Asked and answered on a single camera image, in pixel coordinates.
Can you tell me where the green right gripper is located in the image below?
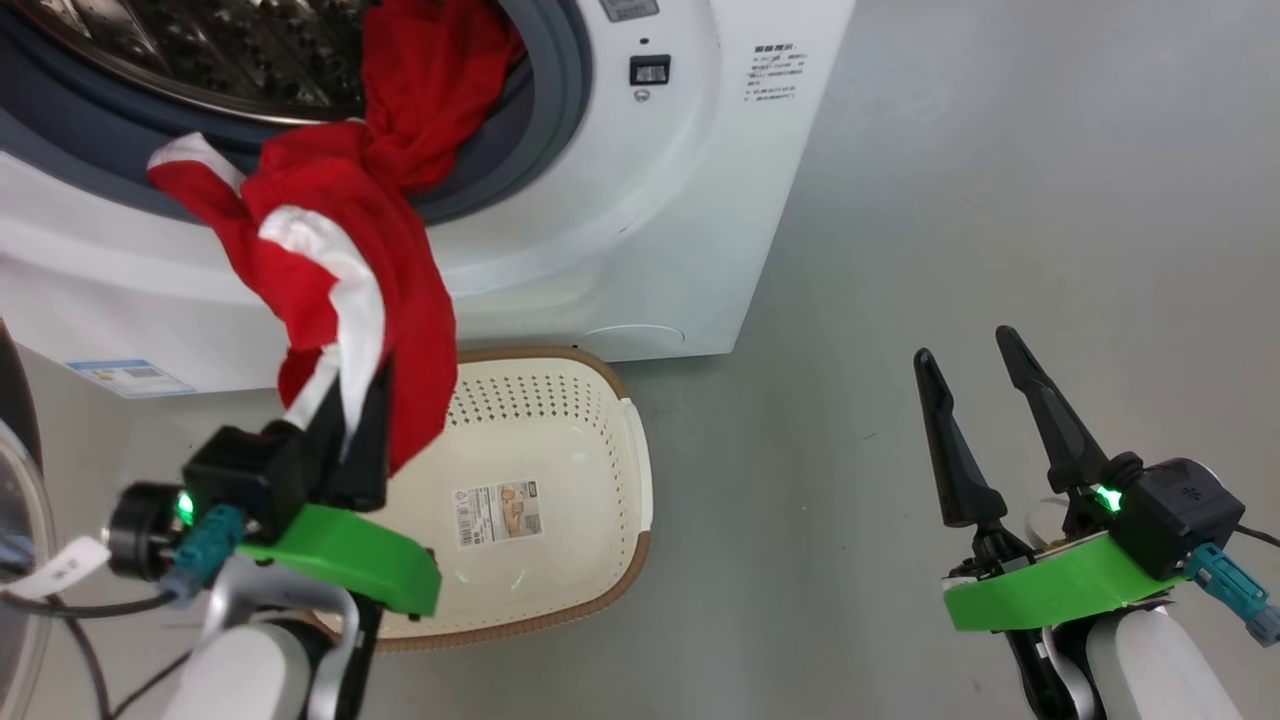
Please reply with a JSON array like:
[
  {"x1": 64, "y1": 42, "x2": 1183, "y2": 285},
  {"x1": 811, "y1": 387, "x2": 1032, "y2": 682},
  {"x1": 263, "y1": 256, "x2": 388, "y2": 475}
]
[{"x1": 913, "y1": 325, "x2": 1191, "y2": 633}]

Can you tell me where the white front-load washing machine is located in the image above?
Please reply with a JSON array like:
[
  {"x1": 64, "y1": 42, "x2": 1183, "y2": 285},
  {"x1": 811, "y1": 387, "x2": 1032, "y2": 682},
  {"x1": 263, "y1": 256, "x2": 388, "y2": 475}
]
[{"x1": 0, "y1": 0, "x2": 858, "y2": 401}]

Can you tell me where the blue energy label sticker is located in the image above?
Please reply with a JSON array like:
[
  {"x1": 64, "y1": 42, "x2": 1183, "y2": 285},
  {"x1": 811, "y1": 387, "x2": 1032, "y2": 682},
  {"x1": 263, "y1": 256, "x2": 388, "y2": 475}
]
[{"x1": 65, "y1": 358, "x2": 196, "y2": 399}]

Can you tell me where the cream perforated laundry basket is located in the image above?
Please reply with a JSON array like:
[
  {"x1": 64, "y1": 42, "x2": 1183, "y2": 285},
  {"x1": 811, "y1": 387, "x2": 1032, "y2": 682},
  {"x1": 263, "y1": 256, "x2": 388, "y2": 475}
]
[{"x1": 300, "y1": 345, "x2": 656, "y2": 653}]

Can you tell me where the teal cable connector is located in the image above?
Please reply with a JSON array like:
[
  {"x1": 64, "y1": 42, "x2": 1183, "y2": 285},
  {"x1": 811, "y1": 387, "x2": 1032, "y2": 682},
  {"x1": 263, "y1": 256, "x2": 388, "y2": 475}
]
[
  {"x1": 1185, "y1": 543, "x2": 1280, "y2": 646},
  {"x1": 160, "y1": 503, "x2": 246, "y2": 606}
]

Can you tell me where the paper basket label sticker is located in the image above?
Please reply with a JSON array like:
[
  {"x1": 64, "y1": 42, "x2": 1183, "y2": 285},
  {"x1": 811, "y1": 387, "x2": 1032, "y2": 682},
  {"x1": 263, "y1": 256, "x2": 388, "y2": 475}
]
[{"x1": 452, "y1": 480, "x2": 544, "y2": 549}]

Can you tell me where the white cable tag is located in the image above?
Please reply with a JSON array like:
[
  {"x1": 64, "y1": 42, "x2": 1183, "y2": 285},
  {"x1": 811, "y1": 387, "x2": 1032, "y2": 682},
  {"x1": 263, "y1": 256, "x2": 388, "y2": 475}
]
[{"x1": 0, "y1": 537, "x2": 113, "y2": 601}]

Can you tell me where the red and white garment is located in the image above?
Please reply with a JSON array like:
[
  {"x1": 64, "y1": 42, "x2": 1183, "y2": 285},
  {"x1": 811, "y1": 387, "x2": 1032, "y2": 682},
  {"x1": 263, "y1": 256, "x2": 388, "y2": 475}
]
[{"x1": 148, "y1": 0, "x2": 526, "y2": 476}]

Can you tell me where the black text instruction sticker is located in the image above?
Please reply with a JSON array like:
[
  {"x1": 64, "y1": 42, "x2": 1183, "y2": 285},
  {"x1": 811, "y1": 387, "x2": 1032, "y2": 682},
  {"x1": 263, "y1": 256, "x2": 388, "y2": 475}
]
[{"x1": 745, "y1": 42, "x2": 806, "y2": 104}]

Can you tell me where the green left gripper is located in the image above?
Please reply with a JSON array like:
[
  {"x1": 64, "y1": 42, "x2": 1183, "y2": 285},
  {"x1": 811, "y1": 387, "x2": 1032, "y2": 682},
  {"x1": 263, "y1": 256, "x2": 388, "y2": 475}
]
[{"x1": 235, "y1": 360, "x2": 443, "y2": 618}]

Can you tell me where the dark round washing machine door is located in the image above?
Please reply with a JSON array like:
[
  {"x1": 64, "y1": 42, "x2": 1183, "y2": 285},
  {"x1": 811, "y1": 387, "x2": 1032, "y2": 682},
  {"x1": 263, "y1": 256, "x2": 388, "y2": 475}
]
[{"x1": 0, "y1": 320, "x2": 56, "y2": 691}]

